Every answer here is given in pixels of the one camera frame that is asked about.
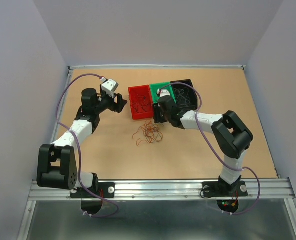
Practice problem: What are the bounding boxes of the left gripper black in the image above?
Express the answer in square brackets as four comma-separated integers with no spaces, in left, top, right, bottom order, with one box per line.
[94,84,127,115]

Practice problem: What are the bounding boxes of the orange grey black wires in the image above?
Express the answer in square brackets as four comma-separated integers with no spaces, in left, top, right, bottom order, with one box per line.
[132,119,164,147]

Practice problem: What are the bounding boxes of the red plastic bin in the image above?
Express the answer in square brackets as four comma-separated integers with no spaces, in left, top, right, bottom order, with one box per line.
[128,85,153,121]

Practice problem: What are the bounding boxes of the green plastic bin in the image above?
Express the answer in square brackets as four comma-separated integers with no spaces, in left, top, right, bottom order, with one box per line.
[149,82,175,104]

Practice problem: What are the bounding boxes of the grey wire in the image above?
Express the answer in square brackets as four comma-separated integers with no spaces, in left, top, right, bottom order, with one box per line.
[174,86,195,107]

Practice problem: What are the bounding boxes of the black plastic bin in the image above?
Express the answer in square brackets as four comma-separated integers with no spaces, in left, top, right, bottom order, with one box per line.
[170,79,198,110]

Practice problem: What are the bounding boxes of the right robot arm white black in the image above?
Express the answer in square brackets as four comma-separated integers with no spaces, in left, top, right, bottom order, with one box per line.
[157,95,253,195]

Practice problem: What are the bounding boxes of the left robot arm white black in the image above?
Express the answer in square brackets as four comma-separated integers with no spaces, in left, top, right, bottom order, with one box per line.
[36,88,127,197]

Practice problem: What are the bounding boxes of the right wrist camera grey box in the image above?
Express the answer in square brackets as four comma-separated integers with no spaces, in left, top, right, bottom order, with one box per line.
[157,88,171,98]

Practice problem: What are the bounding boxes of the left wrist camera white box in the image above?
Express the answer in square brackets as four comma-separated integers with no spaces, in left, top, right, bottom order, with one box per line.
[100,76,118,99]

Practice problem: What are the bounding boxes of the aluminium table edge frame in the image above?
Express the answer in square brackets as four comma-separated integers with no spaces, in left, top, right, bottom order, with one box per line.
[17,65,246,240]

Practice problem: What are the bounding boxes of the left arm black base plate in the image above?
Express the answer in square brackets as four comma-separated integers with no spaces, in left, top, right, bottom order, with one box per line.
[70,182,115,199]

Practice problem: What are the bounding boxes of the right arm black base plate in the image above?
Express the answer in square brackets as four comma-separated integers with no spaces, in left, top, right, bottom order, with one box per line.
[200,181,248,199]

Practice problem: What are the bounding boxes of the aluminium mounting rail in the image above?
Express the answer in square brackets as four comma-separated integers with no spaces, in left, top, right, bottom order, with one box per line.
[28,178,295,202]

